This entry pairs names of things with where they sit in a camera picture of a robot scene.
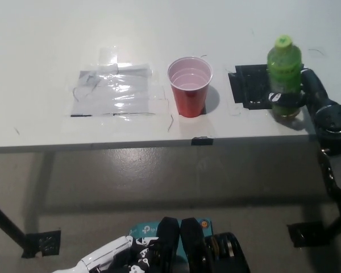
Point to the short black tape strip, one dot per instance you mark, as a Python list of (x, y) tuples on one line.
[(201, 141)]

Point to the black tape square marker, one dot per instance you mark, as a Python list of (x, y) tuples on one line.
[(250, 85)]

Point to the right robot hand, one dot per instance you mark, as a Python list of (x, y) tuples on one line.
[(315, 91)]

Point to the black table leg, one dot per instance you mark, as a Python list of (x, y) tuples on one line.
[(5, 221)]

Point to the black and teal robot torso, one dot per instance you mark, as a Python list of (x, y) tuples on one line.
[(193, 244)]

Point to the green tea plastic bottle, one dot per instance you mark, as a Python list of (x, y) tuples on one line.
[(282, 74)]

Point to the taped clear plastic sheet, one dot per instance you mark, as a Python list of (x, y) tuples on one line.
[(108, 94)]

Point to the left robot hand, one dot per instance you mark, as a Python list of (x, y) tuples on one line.
[(110, 253)]

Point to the red plastic cup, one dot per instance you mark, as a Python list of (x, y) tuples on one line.
[(191, 102)]

